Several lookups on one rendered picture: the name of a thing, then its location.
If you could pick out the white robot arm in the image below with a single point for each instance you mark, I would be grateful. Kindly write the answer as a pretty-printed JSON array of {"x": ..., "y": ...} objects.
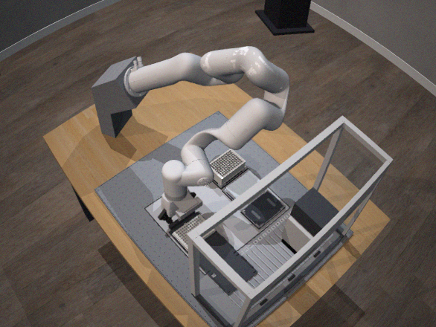
[{"x": 228, "y": 65}]

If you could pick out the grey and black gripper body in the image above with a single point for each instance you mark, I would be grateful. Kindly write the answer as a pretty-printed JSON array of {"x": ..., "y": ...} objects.
[{"x": 170, "y": 207}]

